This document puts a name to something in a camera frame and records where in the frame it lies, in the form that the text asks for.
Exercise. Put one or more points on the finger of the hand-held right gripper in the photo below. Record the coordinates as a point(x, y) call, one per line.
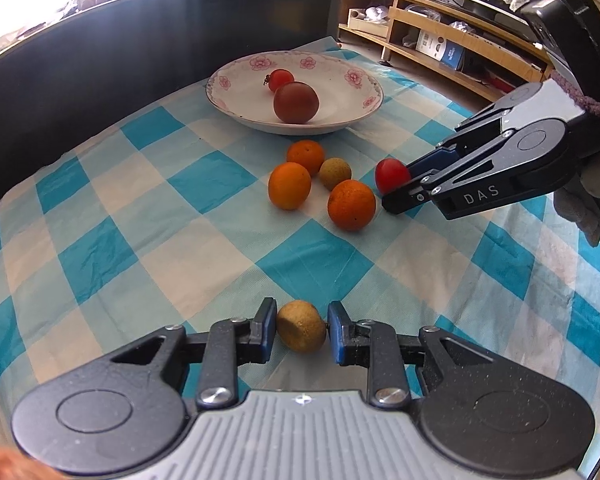
point(432, 159)
point(405, 199)

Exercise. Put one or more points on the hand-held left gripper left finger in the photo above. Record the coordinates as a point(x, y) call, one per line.
point(267, 331)

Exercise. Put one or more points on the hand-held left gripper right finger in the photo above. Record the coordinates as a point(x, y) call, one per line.
point(336, 334)

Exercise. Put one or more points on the red cherry tomato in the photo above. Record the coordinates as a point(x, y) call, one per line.
point(390, 174)

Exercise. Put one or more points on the orange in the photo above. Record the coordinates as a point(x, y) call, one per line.
point(306, 156)
point(289, 186)
point(351, 205)

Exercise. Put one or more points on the greenish brown round fruit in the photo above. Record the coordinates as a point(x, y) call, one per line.
point(335, 174)

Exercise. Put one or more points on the white floral bowl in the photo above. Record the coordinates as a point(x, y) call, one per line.
point(330, 90)

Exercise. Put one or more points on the large dark red tomato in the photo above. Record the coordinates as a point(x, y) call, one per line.
point(296, 102)

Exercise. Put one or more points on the small red tomato with stem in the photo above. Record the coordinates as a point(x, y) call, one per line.
point(281, 79)

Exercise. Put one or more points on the person's right hand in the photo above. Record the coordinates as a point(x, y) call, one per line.
point(580, 200)

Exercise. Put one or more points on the blue and white box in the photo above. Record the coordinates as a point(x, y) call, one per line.
point(440, 47)

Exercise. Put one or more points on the blue checkered tablecloth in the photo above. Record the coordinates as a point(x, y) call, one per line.
point(180, 260)

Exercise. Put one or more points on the wooden cabinet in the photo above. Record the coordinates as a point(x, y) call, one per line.
point(430, 22)

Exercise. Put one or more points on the white open box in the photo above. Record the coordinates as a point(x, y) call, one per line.
point(365, 19)

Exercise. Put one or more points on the orange fuzzy cloth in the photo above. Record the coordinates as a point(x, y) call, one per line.
point(5, 460)

